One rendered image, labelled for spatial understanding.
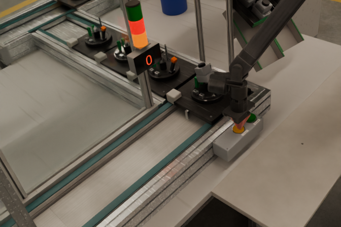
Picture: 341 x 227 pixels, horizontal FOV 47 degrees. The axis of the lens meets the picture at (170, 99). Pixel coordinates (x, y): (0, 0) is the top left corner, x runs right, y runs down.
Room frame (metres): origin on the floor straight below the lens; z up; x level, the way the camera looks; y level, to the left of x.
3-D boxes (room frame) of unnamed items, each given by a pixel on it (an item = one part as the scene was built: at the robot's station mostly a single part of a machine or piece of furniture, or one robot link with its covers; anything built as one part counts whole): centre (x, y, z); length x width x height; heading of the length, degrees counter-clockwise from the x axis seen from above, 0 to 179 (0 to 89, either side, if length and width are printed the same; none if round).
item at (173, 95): (1.24, -0.02, 0.97); 0.05 x 0.05 x 0.04; 39
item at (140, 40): (1.20, 0.07, 1.28); 0.05 x 0.05 x 0.05
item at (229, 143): (1.01, -0.22, 0.93); 0.21 x 0.07 x 0.06; 129
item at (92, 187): (1.06, 0.10, 0.91); 0.84 x 0.28 x 0.10; 129
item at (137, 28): (1.20, 0.07, 1.33); 0.05 x 0.05 x 0.05
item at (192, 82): (1.23, -0.15, 0.96); 0.24 x 0.24 x 0.02; 39
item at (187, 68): (1.43, 0.01, 1.01); 0.24 x 0.24 x 0.13; 39
